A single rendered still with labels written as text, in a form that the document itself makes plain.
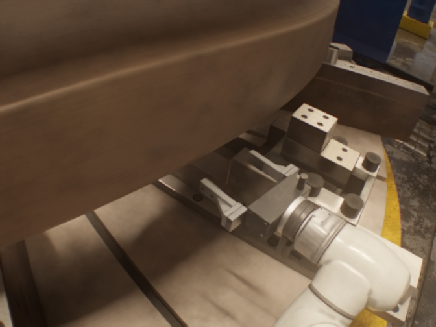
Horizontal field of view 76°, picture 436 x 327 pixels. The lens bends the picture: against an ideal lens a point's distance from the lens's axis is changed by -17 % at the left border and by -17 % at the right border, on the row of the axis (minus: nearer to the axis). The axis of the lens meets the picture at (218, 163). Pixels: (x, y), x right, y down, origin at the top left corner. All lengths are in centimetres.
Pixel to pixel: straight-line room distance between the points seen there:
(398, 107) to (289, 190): 166
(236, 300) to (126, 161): 70
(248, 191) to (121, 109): 64
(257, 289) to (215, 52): 83
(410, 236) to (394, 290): 162
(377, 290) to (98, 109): 51
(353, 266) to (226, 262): 76
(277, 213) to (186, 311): 64
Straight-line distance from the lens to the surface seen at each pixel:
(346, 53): 327
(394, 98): 215
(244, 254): 126
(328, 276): 54
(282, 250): 62
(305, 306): 55
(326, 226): 54
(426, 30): 856
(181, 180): 140
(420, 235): 221
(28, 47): 56
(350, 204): 97
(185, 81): 60
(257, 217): 55
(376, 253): 54
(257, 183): 104
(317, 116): 106
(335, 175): 105
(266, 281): 121
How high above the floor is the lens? 133
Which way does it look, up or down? 40 degrees down
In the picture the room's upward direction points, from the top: 8 degrees clockwise
